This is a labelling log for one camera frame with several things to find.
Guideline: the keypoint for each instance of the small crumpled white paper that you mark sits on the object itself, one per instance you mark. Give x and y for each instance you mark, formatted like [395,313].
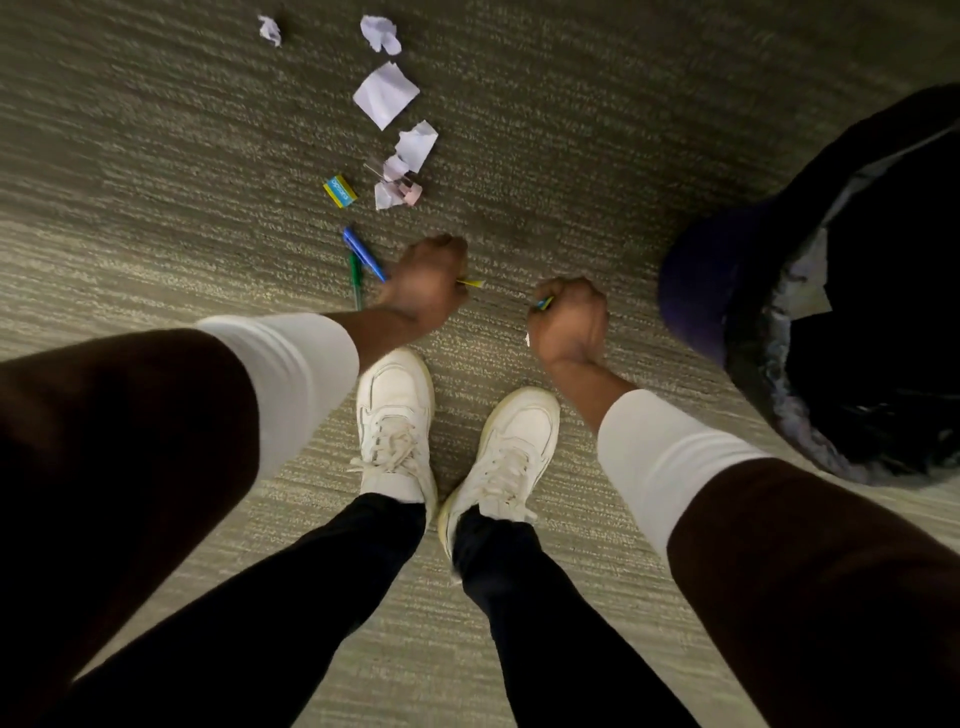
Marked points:
[269,30]

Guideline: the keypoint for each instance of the person's leg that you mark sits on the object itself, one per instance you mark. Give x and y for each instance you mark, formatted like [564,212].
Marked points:
[555,637]
[300,592]

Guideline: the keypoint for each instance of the black bin liner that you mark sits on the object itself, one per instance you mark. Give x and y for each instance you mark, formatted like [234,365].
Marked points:
[885,322]

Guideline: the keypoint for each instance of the person's white shoe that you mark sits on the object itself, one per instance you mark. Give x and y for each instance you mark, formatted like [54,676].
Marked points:
[510,457]
[395,420]

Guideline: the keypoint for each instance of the person's right leg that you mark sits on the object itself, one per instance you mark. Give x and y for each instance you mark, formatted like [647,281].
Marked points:
[555,637]

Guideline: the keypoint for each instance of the dark round waste bin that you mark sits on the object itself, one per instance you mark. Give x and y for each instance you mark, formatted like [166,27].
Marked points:
[697,277]

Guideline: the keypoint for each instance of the small yellow blue box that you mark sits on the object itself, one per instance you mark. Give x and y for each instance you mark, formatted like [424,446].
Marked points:
[340,190]

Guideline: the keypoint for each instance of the blue pen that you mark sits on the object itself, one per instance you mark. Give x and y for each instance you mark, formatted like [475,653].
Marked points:
[361,251]

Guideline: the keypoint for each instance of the person's left fingers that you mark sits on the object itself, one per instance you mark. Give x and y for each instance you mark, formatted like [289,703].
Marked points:
[444,247]

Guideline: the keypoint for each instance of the small blue yellow item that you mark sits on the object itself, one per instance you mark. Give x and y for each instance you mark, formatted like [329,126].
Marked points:
[545,303]

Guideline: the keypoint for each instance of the tiny white paper scrap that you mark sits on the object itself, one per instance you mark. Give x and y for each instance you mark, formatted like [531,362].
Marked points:
[394,167]

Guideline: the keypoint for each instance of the person's left hand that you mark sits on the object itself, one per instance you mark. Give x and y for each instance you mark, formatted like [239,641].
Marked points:
[424,281]

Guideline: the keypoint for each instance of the person's left white shoe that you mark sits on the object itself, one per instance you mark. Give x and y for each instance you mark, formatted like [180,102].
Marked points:
[395,420]

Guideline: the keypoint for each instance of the crumpled white paper ball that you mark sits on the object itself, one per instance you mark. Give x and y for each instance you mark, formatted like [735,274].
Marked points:
[379,33]

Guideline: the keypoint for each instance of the small pink plastic item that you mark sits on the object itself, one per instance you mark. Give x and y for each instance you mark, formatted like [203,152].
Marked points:
[410,193]

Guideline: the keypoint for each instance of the person's right forearm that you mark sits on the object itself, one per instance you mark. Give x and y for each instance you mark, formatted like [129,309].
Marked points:
[667,450]

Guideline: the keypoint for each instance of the folded white paper piece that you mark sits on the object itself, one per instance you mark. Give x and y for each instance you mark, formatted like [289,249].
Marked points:
[417,145]

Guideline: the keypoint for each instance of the torn white paper scrap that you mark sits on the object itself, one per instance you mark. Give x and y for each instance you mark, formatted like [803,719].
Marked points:
[386,196]

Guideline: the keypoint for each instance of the person's right hand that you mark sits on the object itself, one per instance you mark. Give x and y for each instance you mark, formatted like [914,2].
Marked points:
[568,326]

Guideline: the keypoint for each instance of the person's left forearm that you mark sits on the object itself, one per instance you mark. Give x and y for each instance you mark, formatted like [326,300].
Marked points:
[285,367]

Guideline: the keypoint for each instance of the person's right white shoe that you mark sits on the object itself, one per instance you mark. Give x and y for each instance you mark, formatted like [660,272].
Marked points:
[510,457]

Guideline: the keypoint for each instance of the person's left leg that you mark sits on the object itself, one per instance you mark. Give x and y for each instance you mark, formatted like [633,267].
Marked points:
[300,592]

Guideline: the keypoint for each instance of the large flat white paper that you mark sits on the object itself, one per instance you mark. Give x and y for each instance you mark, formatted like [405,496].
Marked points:
[385,94]

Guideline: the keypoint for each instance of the person's right fingers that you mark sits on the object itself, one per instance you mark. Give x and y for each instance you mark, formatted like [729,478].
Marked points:
[574,290]

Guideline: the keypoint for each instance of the green pen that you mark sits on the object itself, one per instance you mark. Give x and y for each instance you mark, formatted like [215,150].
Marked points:
[356,281]

